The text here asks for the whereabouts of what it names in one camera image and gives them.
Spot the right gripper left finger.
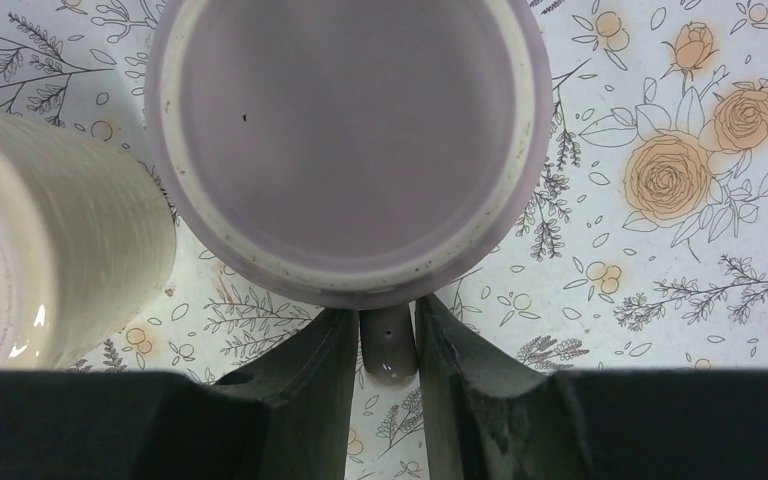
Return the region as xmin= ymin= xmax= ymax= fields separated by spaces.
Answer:
xmin=0 ymin=309 xmax=358 ymax=479

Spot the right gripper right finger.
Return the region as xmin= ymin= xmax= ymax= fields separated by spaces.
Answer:
xmin=415 ymin=295 xmax=768 ymax=479

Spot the lilac mug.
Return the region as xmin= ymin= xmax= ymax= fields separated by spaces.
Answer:
xmin=145 ymin=0 xmax=552 ymax=385

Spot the cream ribbed mug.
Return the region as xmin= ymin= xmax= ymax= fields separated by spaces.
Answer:
xmin=0 ymin=113 xmax=176 ymax=369

